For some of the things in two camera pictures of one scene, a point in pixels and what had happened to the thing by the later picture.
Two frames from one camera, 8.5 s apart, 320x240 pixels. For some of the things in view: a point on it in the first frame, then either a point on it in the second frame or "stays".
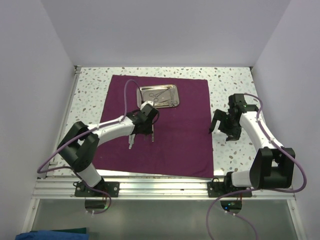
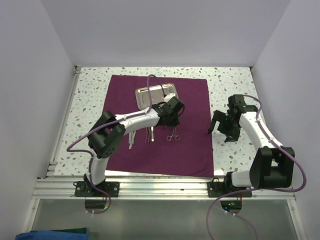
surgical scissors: [155, 99] → [177, 137]
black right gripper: [233, 134] stays
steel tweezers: [131, 139] stays
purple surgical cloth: [182, 146] stays
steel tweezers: [131, 140] stays
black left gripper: [149, 130] → [174, 123]
